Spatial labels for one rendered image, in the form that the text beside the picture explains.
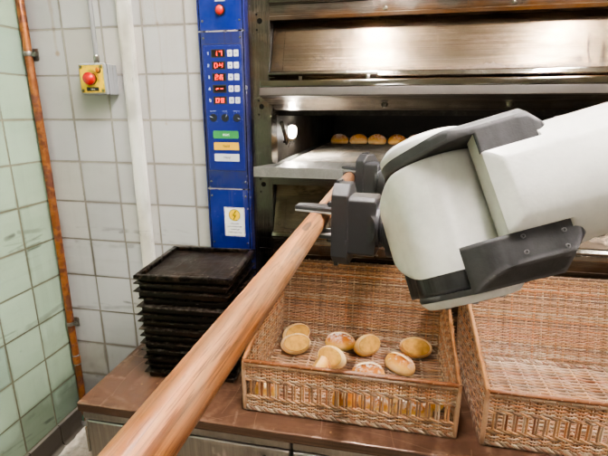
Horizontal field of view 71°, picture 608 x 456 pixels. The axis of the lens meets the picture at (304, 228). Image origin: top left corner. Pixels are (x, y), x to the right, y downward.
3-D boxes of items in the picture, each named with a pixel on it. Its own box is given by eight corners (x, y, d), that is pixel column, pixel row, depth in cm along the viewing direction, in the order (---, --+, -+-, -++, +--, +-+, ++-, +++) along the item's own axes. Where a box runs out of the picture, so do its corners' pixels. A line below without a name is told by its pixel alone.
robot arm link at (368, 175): (350, 153, 99) (394, 157, 91) (376, 150, 106) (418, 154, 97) (349, 206, 103) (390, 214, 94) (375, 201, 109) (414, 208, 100)
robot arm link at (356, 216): (327, 185, 57) (418, 190, 53) (344, 175, 66) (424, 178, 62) (326, 273, 61) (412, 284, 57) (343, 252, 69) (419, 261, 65)
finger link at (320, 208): (300, 206, 67) (339, 210, 65) (293, 211, 64) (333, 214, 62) (300, 196, 66) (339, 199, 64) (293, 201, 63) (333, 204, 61)
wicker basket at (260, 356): (283, 325, 161) (282, 255, 153) (440, 341, 150) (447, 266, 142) (239, 411, 115) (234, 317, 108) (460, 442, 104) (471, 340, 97)
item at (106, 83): (94, 95, 153) (90, 65, 150) (119, 95, 151) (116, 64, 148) (80, 94, 146) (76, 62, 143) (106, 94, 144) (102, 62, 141)
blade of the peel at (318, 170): (461, 183, 108) (462, 172, 107) (253, 176, 119) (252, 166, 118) (447, 166, 142) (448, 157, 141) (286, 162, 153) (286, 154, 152)
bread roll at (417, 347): (431, 359, 134) (431, 362, 138) (432, 338, 136) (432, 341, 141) (398, 355, 136) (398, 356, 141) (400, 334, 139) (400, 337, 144)
